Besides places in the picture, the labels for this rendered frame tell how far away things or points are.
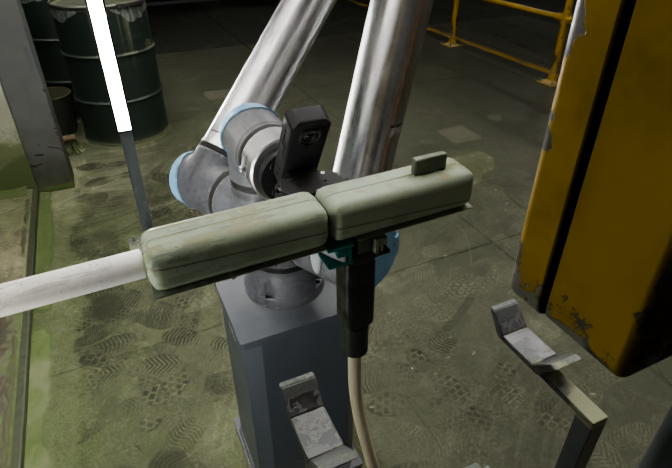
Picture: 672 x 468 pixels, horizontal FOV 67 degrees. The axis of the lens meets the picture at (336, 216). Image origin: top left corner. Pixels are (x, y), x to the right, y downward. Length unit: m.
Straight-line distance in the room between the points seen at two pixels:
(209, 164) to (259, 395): 0.62
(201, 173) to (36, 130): 2.36
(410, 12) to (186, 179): 0.47
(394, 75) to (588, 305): 0.77
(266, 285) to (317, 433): 0.78
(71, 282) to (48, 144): 2.78
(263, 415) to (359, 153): 0.70
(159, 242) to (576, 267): 0.32
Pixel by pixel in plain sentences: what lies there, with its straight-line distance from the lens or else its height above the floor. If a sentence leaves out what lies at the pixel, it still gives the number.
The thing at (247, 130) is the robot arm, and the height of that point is 1.16.
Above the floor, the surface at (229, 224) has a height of 1.20.
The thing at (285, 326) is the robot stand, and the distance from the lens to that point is 1.13.
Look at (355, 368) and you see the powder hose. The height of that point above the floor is 0.96.
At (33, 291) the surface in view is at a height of 1.18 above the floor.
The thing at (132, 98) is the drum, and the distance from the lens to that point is 3.62.
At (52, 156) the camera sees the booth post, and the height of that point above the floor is 0.21.
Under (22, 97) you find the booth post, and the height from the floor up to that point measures 0.55.
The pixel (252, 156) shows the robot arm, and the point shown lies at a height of 1.15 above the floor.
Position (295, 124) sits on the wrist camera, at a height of 1.23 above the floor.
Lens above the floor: 1.43
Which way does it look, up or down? 32 degrees down
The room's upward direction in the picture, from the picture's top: straight up
